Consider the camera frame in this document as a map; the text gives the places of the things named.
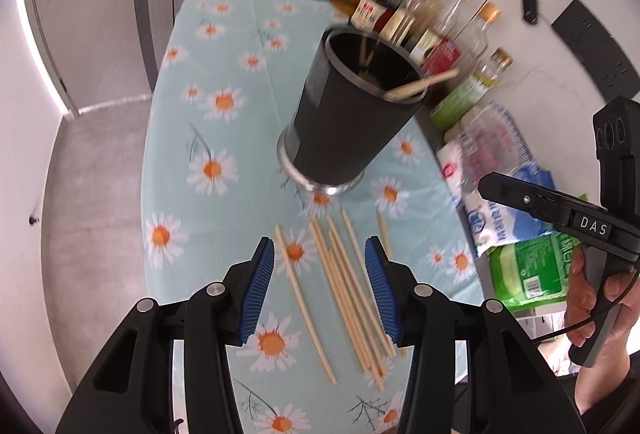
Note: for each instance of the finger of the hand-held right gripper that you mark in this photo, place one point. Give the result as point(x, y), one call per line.
point(520, 199)

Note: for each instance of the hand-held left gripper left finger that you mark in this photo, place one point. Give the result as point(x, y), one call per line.
point(257, 284)

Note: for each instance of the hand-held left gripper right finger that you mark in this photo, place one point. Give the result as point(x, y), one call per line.
point(382, 294)

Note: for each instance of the bundle of wooden chopsticks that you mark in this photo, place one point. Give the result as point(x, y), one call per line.
point(345, 286)

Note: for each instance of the wooden chopstick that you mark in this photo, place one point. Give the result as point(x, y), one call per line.
point(425, 83)
point(367, 54)

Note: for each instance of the black metal utensil holder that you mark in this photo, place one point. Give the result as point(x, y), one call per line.
point(340, 124)

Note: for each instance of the person's right forearm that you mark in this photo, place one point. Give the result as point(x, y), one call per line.
point(600, 389)

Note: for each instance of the person's right hand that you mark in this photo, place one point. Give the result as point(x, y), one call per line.
point(580, 314)

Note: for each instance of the blue and white bag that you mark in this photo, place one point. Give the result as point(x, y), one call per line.
point(510, 224)

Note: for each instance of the clear printed plastic bag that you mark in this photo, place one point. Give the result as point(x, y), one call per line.
point(495, 139)

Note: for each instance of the green plastic bag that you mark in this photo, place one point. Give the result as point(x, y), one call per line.
point(530, 269)

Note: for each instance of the white packet with red mark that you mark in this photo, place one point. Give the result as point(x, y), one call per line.
point(452, 169)

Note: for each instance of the daisy print tablecloth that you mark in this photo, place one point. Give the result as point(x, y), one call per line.
point(225, 214)

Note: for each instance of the row of condiment bottles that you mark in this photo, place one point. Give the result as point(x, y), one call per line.
point(450, 59)

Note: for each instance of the black floor door stopper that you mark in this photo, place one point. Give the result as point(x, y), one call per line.
point(34, 220)

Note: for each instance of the grey door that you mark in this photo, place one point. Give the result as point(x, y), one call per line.
point(100, 14)

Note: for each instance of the black wall socket panel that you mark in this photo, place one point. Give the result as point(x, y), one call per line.
point(595, 44)

